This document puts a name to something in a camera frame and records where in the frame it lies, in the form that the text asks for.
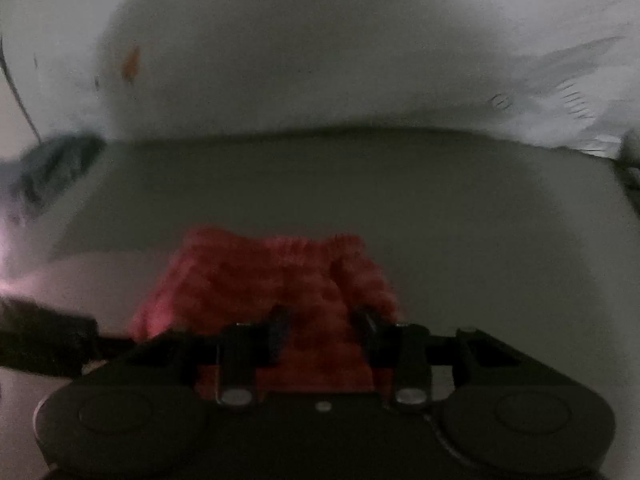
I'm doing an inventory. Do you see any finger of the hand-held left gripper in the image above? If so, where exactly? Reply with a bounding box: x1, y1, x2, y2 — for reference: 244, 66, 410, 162
0, 296, 101, 378

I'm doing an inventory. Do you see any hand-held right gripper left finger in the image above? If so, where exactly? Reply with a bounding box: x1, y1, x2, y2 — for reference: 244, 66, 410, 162
125, 305, 292, 405

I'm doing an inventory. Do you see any red knitted garment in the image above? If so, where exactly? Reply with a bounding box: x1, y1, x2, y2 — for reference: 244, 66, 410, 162
129, 227, 406, 394

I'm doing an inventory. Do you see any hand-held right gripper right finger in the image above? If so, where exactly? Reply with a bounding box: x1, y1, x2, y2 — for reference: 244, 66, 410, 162
352, 305, 531, 405

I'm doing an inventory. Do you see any thin dark cable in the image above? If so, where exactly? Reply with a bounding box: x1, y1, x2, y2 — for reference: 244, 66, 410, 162
0, 35, 42, 142

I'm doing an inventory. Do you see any dark cloth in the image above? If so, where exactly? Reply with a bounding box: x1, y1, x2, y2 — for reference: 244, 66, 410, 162
7, 132, 107, 213

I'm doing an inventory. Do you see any white cloth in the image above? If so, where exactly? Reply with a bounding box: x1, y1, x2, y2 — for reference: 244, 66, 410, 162
410, 0, 640, 161

